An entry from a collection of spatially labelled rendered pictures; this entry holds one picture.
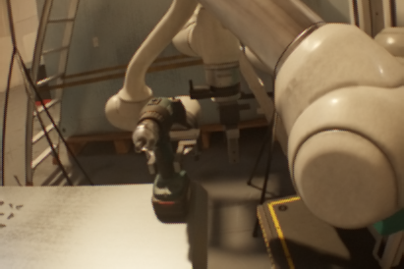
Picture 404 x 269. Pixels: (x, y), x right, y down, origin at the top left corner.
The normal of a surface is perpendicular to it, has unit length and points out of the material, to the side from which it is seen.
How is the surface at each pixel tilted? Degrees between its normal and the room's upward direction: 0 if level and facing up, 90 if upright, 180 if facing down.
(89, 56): 90
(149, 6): 90
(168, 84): 90
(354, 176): 94
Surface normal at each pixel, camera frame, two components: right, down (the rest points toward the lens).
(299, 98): -0.86, 0.13
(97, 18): -0.07, 0.32
